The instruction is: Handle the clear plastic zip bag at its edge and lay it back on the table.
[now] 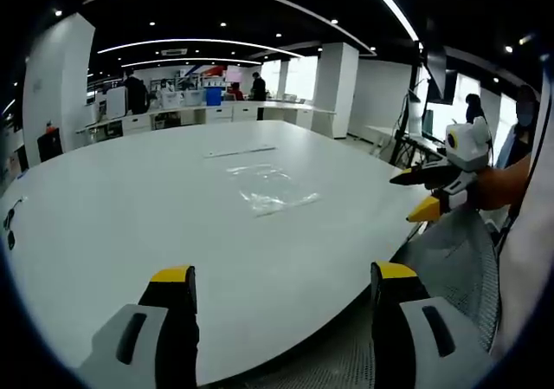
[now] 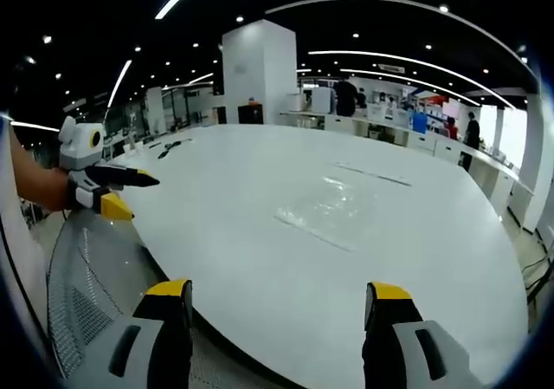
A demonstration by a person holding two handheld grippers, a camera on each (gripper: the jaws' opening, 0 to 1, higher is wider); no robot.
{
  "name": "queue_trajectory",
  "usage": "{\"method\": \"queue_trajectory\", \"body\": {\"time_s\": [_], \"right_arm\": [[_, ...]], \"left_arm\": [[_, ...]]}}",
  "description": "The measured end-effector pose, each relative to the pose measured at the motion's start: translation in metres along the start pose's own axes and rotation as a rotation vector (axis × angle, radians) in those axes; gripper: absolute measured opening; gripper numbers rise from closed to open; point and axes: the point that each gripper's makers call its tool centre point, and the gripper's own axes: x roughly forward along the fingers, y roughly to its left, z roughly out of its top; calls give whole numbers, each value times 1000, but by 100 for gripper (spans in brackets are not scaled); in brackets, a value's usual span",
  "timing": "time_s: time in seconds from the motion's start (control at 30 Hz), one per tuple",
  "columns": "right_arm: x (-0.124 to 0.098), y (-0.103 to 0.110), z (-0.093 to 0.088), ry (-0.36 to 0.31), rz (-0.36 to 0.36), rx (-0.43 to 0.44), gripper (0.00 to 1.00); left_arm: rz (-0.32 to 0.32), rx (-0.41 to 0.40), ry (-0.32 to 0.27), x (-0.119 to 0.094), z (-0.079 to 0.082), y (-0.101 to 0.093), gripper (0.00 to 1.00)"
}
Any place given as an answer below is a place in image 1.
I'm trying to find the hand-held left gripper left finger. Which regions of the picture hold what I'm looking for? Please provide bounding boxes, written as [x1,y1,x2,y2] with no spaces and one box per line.
[75,264,201,389]

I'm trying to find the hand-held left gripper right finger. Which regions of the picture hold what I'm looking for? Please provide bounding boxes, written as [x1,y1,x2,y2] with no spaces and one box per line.
[370,260,494,389]

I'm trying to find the clear plastic food packaging bag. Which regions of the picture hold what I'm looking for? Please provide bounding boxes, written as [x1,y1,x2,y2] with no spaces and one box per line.
[225,163,322,217]

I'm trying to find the white side desk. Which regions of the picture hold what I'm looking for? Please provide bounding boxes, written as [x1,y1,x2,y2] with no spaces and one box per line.
[364,123,447,156]

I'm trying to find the black monitor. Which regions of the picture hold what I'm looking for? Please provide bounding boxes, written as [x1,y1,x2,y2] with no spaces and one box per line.
[425,42,448,100]

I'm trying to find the person's white clothing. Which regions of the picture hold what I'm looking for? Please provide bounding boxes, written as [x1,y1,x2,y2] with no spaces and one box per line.
[491,115,554,360]

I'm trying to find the long white counter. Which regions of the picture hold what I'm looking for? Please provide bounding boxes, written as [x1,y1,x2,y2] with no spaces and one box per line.
[77,99,337,138]

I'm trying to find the black cable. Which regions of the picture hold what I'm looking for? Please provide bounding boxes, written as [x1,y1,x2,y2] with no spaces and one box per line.
[2,196,26,251]

